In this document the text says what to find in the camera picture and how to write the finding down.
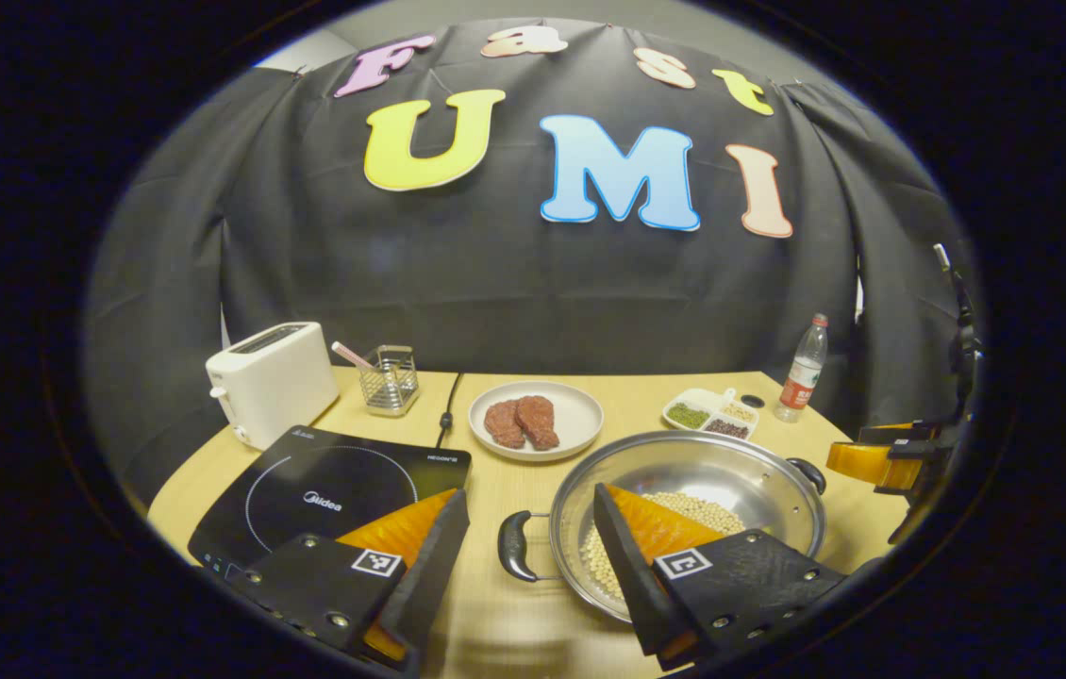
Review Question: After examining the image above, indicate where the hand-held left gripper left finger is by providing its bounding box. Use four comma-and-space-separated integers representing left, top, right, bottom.
226, 488, 471, 672

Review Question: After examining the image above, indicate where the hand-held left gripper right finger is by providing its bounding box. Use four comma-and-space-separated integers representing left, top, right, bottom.
592, 483, 847, 672

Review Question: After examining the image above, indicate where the stainless steel pot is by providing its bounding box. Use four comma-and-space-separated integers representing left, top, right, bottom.
498, 431, 828, 625

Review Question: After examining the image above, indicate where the black induction cooktop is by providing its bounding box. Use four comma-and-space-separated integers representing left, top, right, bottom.
188, 424, 474, 581

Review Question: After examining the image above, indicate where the pile of soybeans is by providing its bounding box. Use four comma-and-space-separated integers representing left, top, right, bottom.
582, 490, 747, 604

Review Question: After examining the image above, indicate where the clear plastic water bottle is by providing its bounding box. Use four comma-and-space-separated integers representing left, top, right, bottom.
774, 313, 829, 423

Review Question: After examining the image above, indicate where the white round plate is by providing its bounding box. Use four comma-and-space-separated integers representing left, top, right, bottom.
468, 380, 605, 463

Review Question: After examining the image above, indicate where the raw meat piece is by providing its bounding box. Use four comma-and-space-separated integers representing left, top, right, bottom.
516, 395, 560, 451
484, 399, 526, 450

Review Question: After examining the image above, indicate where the white divided dish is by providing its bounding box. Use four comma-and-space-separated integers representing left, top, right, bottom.
662, 387, 760, 441

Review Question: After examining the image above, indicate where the white toaster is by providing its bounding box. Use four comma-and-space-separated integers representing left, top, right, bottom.
205, 322, 341, 452

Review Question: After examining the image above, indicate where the black backdrop cloth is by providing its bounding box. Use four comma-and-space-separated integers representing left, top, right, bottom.
85, 19, 977, 482

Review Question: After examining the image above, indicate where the black power cable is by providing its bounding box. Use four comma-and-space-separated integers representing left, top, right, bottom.
435, 372, 464, 450

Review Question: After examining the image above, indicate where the wire mesh basket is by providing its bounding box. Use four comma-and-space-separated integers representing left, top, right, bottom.
359, 344, 421, 418

